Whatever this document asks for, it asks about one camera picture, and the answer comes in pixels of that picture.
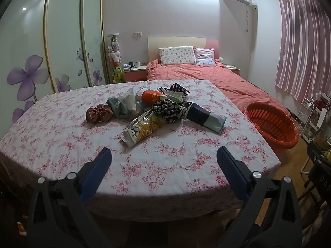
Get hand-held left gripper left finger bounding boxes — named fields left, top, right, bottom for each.
left=26, top=147, right=113, bottom=248

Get pink striped pillow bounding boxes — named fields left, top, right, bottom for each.
left=194, top=47, right=216, bottom=66

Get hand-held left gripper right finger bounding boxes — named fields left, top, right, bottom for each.
left=217, top=146, right=303, bottom=248

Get pink white nightstand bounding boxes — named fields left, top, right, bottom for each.
left=224, top=64, right=241, bottom=76
left=123, top=66, right=148, bottom=82

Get light green tissue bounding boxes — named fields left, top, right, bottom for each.
left=165, top=92, right=185, bottom=102

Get black checkered mesh bag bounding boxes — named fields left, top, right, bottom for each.
left=157, top=83, right=191, bottom=96

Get grey-green sock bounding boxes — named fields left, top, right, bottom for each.
left=107, top=97, right=130, bottom=119

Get white wire rack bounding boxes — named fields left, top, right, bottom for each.
left=295, top=97, right=331, bottom=142

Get plush toy column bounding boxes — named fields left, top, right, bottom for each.
left=107, top=33, right=123, bottom=84

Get pink striped curtain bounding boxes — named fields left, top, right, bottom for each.
left=275, top=0, right=331, bottom=103

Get clear plastic bag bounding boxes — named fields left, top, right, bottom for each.
left=121, top=87, right=145, bottom=114

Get orange cup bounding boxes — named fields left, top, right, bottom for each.
left=141, top=89, right=166, bottom=103

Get orange laundry basket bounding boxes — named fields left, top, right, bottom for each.
left=244, top=102, right=299, bottom=155

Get cream and pink headboard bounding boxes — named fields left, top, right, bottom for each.
left=147, top=36, right=220, bottom=63

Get floral wardrobe doors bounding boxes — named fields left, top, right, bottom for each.
left=0, top=0, right=110, bottom=140

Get navy and light blue sock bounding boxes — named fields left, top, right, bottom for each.
left=185, top=103, right=227, bottom=135

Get bed with coral duvet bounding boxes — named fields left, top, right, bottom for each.
left=146, top=59, right=295, bottom=119

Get brown scrunchie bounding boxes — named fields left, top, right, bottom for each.
left=86, top=104, right=114, bottom=123

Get black white floral cloth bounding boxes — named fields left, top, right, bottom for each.
left=152, top=99, right=188, bottom=123

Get yellow snack packet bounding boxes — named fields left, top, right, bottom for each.
left=121, top=108, right=168, bottom=148

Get white floral pillow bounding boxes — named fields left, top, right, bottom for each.
left=158, top=46, right=197, bottom=66

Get pink floral tablecloth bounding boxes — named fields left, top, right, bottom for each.
left=0, top=80, right=281, bottom=221

